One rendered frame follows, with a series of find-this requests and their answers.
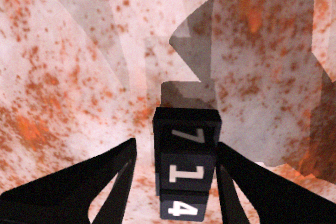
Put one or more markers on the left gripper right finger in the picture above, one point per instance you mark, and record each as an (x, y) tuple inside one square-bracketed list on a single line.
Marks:
[(276, 199)]

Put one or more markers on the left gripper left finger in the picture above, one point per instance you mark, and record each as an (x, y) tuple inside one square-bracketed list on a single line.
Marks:
[(64, 197)]

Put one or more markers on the black cube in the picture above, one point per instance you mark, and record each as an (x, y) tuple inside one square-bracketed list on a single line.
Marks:
[(187, 158), (183, 205)]

